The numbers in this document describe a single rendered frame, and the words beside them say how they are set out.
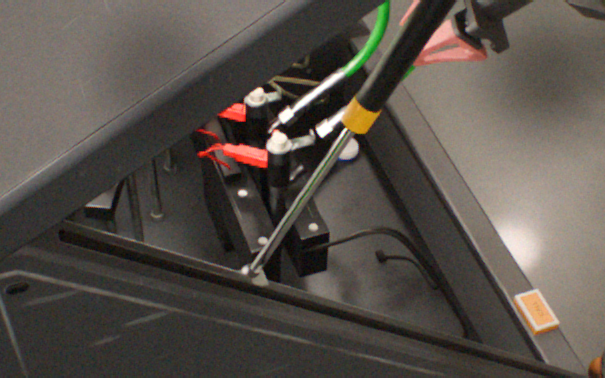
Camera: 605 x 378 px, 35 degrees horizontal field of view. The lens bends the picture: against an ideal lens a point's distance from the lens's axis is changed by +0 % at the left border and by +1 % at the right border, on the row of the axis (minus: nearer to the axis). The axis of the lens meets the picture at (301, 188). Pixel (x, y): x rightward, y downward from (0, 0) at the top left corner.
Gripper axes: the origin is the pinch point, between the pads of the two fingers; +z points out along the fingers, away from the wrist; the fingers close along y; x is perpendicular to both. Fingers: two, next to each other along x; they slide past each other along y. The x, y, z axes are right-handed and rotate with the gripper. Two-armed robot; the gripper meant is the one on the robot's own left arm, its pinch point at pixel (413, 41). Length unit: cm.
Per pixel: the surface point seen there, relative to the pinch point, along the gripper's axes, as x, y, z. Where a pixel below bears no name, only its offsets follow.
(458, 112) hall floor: 135, -78, 66
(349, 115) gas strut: -34.6, 30.1, -13.7
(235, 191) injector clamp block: 0.6, 5.2, 29.3
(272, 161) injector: -4.2, 7.7, 18.6
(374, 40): 2.4, -5.1, 6.3
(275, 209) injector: 2.2, 9.4, 24.5
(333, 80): 2.2, -2.9, 12.9
